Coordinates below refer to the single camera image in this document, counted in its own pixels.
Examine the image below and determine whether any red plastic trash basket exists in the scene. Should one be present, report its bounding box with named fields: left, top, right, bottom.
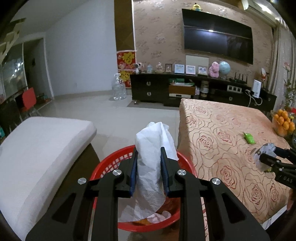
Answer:
left=89, top=144, right=197, bottom=233

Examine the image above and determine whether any red chair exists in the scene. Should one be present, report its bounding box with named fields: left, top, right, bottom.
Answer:
left=22, top=87, right=37, bottom=116

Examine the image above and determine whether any red festive wall poster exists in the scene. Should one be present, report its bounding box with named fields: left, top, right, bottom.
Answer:
left=116, top=50, right=136, bottom=88

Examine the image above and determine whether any black tv cabinet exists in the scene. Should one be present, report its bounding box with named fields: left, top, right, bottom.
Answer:
left=130, top=73, right=277, bottom=112

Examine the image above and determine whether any green snack wrapper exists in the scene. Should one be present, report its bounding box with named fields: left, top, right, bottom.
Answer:
left=243, top=133, right=256, bottom=145

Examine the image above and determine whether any blue globe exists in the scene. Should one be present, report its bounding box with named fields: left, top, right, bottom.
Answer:
left=219, top=61, right=231, bottom=76

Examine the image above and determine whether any white tissue paper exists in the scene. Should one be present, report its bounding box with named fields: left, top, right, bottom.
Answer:
left=118, top=122, right=178, bottom=222

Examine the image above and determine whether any glass bowl of oranges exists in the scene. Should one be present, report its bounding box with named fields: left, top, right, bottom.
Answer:
left=271, top=108, right=295, bottom=138

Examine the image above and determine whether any pink plush toy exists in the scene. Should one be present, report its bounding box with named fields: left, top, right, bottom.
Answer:
left=208, top=62, right=219, bottom=78

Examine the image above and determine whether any glass vase with roses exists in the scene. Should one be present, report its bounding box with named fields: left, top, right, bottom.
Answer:
left=283, top=62, right=295, bottom=112

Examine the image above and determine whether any large clear water jug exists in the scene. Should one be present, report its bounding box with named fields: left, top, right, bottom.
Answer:
left=112, top=73, right=126, bottom=100

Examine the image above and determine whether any silver white wrapper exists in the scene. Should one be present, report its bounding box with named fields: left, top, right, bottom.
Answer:
left=253, top=143, right=277, bottom=172

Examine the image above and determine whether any beige window curtain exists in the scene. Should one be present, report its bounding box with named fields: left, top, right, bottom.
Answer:
left=267, top=24, right=295, bottom=110

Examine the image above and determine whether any white cushioned bench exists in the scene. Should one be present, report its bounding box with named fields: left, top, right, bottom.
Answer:
left=1, top=117, right=97, bottom=240

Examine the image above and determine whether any wall mounted black television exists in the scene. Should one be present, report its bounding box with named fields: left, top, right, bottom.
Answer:
left=182, top=9, right=253, bottom=65

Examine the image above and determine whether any white router box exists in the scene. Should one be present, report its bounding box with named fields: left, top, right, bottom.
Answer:
left=252, top=80, right=262, bottom=98

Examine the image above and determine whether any rose pattern tablecloth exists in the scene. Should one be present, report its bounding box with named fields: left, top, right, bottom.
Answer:
left=178, top=98, right=295, bottom=240

